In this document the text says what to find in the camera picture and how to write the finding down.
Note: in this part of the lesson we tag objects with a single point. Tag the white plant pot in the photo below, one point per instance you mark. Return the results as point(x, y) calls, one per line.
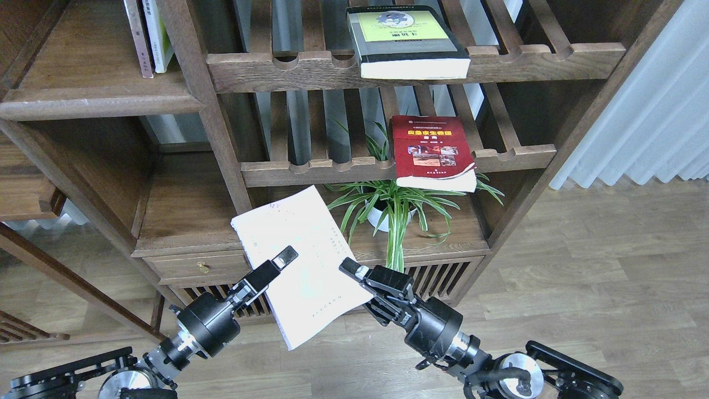
point(380, 214)

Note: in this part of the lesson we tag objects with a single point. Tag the green spider plant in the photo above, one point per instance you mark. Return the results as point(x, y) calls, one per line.
point(359, 198)

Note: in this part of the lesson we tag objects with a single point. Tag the red paperback book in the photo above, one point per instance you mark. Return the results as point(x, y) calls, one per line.
point(432, 153)

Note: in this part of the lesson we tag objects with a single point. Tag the pale lilac paperback book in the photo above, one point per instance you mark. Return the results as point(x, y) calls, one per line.
point(311, 291)

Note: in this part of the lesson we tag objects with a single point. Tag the white curtain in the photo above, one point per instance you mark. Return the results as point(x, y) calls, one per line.
point(656, 126)

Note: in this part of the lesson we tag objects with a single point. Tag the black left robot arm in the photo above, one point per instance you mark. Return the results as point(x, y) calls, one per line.
point(152, 376)

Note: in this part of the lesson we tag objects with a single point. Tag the white green upright book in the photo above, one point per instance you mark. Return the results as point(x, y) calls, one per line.
point(160, 43)

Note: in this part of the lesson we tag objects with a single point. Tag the dark wooden bookshelf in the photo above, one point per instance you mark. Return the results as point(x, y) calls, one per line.
point(260, 101)

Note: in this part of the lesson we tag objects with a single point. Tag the brown upright book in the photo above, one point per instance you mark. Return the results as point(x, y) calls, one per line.
point(135, 15)

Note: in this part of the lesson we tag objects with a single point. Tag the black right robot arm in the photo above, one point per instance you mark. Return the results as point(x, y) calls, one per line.
point(524, 374)

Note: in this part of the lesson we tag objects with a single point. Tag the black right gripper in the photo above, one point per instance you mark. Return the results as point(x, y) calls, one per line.
point(432, 327)

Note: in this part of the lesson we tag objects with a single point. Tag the yellow and black thick book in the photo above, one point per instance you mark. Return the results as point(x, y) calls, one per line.
point(410, 42)

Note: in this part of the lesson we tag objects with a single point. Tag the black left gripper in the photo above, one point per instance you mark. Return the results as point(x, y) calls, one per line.
point(208, 325)

